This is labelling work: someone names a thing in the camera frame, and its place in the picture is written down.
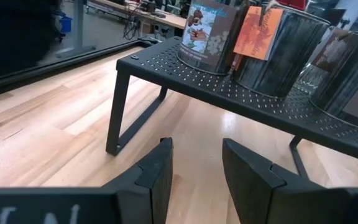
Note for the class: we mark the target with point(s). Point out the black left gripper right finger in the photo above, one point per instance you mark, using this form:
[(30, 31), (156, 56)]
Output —
[(275, 199)]

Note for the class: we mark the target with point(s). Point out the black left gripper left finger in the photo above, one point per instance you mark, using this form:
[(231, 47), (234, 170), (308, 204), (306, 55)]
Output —
[(135, 199)]

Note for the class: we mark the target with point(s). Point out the candle tin with brown label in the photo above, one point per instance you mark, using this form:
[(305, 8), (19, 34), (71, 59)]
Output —
[(350, 81)]

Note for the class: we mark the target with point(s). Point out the candle tin with orange tag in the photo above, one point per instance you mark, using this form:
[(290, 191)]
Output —
[(291, 53)]

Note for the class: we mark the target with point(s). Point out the candle tin with picture label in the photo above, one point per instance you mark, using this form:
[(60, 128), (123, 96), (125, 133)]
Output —
[(210, 34)]

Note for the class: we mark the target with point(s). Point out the black perforated metal shelf riser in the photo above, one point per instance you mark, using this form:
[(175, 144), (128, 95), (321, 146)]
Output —
[(228, 90)]

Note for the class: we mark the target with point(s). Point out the wooden workbench with grey legs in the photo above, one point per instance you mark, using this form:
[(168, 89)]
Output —
[(166, 20)]

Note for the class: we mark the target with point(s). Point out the small blue bucket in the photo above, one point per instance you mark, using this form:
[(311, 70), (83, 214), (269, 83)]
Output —
[(65, 24)]

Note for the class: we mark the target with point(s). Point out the black aluminium table frame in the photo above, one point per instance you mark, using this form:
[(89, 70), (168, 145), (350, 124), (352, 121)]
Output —
[(42, 67)]

